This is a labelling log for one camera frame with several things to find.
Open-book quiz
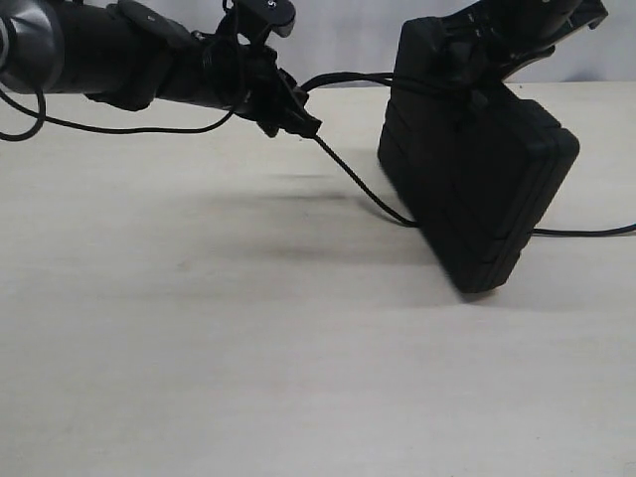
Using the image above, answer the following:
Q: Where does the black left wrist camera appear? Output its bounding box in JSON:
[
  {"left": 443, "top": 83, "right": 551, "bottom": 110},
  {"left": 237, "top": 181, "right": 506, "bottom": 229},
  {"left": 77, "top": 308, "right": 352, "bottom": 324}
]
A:
[{"left": 216, "top": 0, "right": 296, "bottom": 45}]

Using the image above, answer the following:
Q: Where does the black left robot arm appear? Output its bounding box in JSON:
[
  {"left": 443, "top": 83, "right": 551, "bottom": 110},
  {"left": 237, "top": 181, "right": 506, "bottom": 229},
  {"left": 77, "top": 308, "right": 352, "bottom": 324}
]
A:
[{"left": 1, "top": 1, "right": 321, "bottom": 138}]

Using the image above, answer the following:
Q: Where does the black braided rope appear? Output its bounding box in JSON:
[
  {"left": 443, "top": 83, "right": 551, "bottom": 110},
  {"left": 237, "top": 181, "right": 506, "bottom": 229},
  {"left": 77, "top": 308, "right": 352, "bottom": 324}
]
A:
[{"left": 292, "top": 72, "right": 636, "bottom": 239}]

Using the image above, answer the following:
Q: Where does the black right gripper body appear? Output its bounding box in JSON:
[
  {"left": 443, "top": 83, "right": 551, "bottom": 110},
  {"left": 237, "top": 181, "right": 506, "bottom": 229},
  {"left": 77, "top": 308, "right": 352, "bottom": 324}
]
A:
[{"left": 441, "top": 0, "right": 608, "bottom": 82}]

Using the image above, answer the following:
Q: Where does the black plastic carry case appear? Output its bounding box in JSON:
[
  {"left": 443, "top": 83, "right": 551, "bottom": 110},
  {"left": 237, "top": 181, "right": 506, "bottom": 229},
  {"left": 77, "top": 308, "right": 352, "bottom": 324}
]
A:
[{"left": 377, "top": 16, "right": 581, "bottom": 293}]

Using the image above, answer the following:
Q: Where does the thin black left camera cable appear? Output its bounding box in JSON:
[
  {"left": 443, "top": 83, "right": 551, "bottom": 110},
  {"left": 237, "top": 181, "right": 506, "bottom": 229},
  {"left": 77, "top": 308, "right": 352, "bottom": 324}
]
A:
[{"left": 0, "top": 29, "right": 249, "bottom": 143}]

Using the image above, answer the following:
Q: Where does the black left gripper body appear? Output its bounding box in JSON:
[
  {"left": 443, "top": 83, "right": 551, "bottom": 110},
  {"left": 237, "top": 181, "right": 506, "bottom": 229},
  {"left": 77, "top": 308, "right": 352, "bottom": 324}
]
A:
[{"left": 198, "top": 35, "right": 282, "bottom": 129}]

